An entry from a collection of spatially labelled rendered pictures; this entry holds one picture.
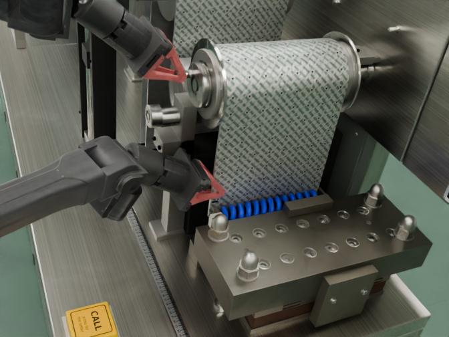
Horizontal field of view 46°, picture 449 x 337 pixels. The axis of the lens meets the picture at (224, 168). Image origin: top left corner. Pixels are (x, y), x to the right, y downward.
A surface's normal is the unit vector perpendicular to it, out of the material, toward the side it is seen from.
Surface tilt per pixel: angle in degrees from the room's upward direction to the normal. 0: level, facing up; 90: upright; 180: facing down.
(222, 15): 92
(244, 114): 90
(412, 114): 90
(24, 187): 15
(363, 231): 0
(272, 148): 90
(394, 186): 0
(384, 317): 0
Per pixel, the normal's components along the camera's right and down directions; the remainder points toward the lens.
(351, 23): -0.91, 0.14
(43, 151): 0.12, -0.80
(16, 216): 0.69, 0.62
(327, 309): 0.40, 0.58
